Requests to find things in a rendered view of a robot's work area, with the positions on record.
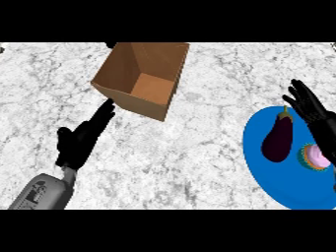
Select pink frosted cupcake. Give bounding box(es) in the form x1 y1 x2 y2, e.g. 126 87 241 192
296 143 333 171

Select blue plate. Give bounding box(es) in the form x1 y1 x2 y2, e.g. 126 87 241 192
241 105 336 211

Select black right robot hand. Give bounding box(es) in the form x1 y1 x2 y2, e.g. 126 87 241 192
281 79 336 169

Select purple eggplant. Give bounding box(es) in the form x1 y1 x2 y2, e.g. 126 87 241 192
260 105 295 163

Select brown cardboard box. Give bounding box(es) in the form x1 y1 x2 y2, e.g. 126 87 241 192
90 42 191 122

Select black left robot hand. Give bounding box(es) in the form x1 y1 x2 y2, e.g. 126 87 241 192
53 97 117 171

